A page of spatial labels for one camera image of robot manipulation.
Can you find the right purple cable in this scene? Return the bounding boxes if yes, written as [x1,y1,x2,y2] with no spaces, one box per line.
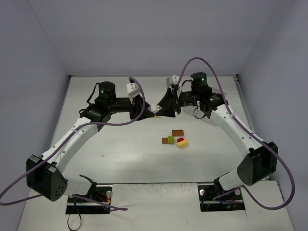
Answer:
[178,57,295,209]

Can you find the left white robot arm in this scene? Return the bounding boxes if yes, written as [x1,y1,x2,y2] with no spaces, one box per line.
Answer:
[26,77,146,202]

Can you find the white lego brick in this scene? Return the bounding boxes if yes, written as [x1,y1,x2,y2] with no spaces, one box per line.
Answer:
[151,104,162,111]

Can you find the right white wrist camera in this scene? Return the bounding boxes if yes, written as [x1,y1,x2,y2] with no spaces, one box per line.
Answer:
[166,75,180,88]

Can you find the purple cable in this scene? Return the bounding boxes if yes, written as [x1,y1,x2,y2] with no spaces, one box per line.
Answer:
[0,77,145,211]
[178,57,295,209]

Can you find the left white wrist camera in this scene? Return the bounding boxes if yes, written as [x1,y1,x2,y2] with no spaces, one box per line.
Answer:
[126,82,141,99]

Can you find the yellow half-round lego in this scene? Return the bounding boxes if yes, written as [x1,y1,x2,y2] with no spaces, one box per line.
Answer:
[176,139,188,148]

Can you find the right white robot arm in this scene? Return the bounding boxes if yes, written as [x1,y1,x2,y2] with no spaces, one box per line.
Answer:
[156,72,278,192]

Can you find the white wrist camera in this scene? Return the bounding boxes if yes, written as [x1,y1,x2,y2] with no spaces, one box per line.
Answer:
[166,75,180,88]
[126,82,141,99]

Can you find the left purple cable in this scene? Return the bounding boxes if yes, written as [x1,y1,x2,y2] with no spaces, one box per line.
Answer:
[0,77,145,211]

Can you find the green lego on brown plate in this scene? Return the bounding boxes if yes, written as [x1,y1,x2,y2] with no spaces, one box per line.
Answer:
[167,136,175,144]

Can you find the black strap loop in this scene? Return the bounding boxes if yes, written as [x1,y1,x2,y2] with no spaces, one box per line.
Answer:
[67,213,82,231]

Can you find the brown lego plate with green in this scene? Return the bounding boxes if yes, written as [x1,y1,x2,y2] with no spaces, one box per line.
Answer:
[161,138,168,144]

